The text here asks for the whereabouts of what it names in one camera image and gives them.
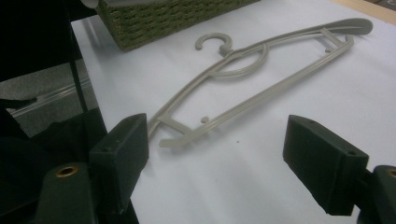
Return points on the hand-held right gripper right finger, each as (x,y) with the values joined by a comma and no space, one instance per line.
(323,168)

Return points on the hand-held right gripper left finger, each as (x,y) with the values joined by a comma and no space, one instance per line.
(123,155)

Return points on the grey plastic clothes hanger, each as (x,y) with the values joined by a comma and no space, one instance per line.
(249,104)

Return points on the green woven basket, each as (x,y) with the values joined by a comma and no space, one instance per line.
(162,21)

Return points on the black metal stand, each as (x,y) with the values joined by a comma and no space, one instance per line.
(79,87)

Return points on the white table sheet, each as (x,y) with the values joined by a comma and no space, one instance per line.
(249,124)

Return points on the light wooden table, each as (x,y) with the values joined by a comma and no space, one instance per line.
(370,11)

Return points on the aluminium floor rail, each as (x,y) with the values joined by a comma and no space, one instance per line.
(49,98)

